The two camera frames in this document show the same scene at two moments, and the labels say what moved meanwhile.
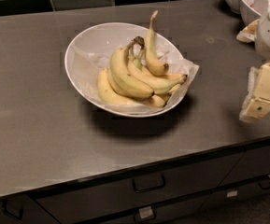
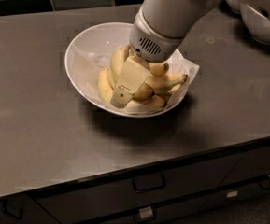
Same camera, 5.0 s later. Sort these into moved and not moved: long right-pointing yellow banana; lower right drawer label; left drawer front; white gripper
Moved: white gripper
Not moved: left drawer front; long right-pointing yellow banana; lower right drawer label
